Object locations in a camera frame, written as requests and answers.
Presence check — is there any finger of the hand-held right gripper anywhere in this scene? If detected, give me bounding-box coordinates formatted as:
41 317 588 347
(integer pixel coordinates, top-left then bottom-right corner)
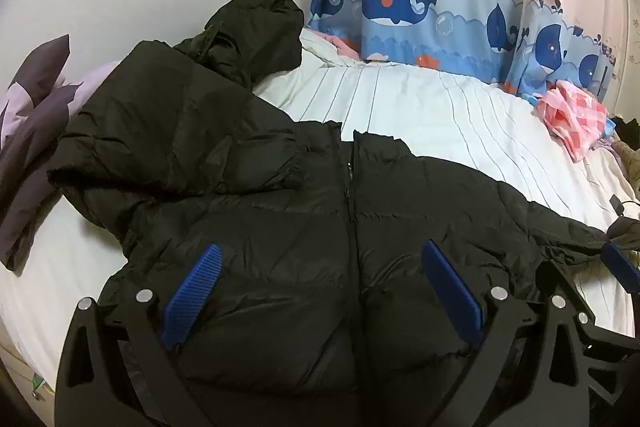
536 259 640 403
602 242 640 295

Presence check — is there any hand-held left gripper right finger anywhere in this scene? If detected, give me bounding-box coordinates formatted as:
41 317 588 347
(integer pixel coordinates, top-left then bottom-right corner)
422 241 588 427

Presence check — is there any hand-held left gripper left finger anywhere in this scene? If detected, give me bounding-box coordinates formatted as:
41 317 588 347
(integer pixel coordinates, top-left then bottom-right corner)
52 243 223 427

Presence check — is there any black puffer jacket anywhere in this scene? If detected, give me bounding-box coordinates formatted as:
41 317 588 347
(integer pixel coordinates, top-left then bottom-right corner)
47 39 640 427

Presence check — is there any pile of clothes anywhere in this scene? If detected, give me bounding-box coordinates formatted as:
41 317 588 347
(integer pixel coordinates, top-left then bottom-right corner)
600 117 640 208

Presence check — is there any pink checked cloth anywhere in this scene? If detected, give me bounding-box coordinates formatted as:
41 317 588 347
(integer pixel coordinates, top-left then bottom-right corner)
535 79 613 162

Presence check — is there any white striped bed sheet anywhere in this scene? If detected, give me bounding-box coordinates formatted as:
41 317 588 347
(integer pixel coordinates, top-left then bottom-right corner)
0 27 640 388

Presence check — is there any black crumpled garment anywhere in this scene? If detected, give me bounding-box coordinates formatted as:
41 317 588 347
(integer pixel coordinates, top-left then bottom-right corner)
175 0 306 90

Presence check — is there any black charger with cable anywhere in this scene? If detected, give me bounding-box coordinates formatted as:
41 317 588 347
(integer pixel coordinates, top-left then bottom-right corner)
607 194 631 238

